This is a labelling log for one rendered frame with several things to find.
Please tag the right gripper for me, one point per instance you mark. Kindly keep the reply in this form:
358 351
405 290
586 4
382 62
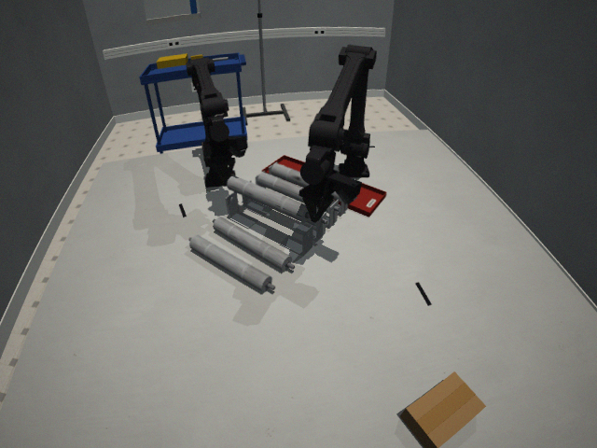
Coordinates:
222 162

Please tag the brown cardboard box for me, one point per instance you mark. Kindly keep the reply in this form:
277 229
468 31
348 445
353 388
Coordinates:
439 414

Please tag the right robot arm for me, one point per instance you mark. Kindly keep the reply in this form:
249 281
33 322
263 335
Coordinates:
236 145

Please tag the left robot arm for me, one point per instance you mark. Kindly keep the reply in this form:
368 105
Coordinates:
328 135

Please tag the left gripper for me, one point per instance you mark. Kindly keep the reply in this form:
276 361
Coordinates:
312 200

